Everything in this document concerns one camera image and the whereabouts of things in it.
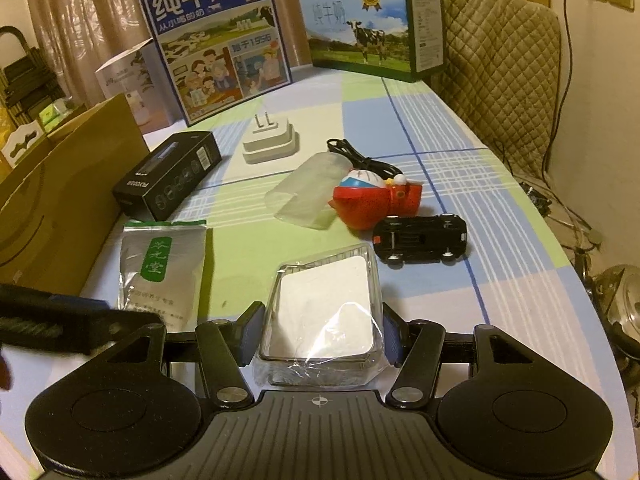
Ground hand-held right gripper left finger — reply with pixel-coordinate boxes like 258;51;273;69
102;301;267;407

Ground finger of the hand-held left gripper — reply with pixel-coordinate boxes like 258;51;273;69
0;304;164;357
0;282;111;311

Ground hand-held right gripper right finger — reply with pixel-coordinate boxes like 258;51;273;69
381;303;543;409

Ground clear plastic box white insert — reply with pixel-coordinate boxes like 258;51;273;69
252;242;387;389

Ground brown cardboard box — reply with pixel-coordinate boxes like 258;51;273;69
0;92;151;297

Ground Doraemon toy figure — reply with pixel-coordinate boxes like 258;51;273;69
327;170;425;231

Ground black shaver box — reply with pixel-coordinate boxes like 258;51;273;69
112;131;222;222

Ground black toy car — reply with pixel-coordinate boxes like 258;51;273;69
372;213;468;265

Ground silver pouch green label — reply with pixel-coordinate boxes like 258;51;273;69
117;219;208;326

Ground white wooden chair back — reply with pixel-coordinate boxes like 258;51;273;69
0;121;49;169

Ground stack of green tissue packs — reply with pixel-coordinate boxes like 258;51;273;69
39;100;87;132

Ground white charger plug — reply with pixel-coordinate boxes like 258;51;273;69
242;110;301;165

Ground metal pot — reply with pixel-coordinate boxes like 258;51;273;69
590;264;640;361

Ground white appliance box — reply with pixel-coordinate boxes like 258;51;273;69
95;37;173;136

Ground beige quilted chair cover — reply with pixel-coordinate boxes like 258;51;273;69
429;0;562;182

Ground brown patterned curtain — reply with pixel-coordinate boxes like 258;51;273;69
22;0;372;111

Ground blue cartoon print milk carton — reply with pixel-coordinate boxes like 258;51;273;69
139;0;294;127

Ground light blue cow milk carton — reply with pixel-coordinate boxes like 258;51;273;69
297;0;446;84

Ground tangle of floor cables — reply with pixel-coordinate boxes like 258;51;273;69
519;179;605;262

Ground black wall power cable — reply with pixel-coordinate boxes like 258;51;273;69
541;0;593;186

